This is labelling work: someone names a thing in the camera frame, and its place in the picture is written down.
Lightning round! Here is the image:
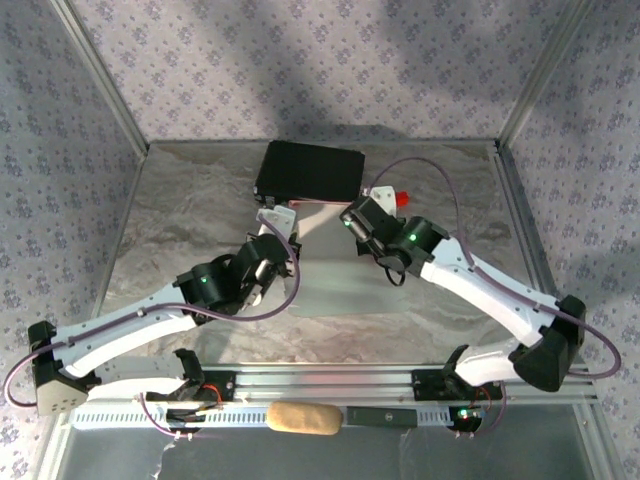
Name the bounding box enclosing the pink paper box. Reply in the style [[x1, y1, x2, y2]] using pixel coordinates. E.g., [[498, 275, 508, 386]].
[[287, 198, 415, 319]]

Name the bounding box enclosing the black connector block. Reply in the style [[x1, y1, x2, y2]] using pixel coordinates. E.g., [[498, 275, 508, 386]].
[[164, 407, 221, 426]]

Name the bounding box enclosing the tan oblong sponge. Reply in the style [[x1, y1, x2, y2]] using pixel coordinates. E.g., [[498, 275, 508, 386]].
[[267, 400, 344, 436]]

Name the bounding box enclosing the black rectangular device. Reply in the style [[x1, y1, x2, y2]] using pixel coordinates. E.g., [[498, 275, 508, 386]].
[[344, 407, 419, 429]]

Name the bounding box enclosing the black controller board with LED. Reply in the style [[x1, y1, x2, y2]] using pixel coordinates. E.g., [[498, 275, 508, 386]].
[[449, 405, 487, 432]]

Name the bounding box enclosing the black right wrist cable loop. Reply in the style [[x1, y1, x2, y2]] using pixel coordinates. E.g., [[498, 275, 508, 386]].
[[378, 249, 407, 288]]

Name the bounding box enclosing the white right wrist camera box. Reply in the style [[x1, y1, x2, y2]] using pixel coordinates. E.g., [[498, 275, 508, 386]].
[[366, 184, 400, 217]]

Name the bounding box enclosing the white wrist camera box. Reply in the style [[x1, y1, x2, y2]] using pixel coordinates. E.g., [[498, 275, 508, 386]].
[[256, 204, 297, 237], [366, 184, 400, 217]]

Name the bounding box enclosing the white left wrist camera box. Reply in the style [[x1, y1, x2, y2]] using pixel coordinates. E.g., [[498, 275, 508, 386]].
[[256, 204, 297, 237]]

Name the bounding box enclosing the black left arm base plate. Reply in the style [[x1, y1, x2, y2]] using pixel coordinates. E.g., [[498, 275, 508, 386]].
[[144, 370, 237, 404]]

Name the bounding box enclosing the black briefcase with metal handle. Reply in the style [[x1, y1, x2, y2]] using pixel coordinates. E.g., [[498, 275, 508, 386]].
[[252, 139, 366, 209]]

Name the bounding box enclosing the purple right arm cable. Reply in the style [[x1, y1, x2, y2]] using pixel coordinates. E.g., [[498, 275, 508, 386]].
[[372, 157, 623, 441]]

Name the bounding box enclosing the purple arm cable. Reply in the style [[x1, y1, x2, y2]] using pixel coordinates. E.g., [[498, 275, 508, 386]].
[[2, 222, 303, 441], [372, 157, 623, 441]]

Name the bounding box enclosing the aluminium side rail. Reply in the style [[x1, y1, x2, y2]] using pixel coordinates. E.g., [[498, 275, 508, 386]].
[[492, 142, 589, 369]]

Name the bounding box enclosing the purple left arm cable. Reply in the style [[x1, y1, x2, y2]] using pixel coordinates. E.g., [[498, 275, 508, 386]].
[[2, 222, 303, 441]]

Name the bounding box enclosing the white slotted cable duct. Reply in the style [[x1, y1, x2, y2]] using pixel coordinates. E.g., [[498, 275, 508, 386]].
[[69, 405, 485, 432]]

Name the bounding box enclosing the aluminium mounting rail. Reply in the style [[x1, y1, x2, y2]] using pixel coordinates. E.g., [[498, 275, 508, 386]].
[[52, 364, 599, 406]]

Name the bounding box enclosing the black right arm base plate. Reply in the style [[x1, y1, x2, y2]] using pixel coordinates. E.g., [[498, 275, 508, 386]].
[[411, 368, 504, 401]]

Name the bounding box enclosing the aluminium corner post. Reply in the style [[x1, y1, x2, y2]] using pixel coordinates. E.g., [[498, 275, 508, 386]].
[[494, 0, 599, 151], [48, 0, 151, 156]]

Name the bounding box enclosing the aluminium frame leg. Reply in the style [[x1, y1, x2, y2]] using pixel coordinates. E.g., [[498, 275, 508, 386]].
[[574, 399, 626, 480], [37, 414, 76, 480]]

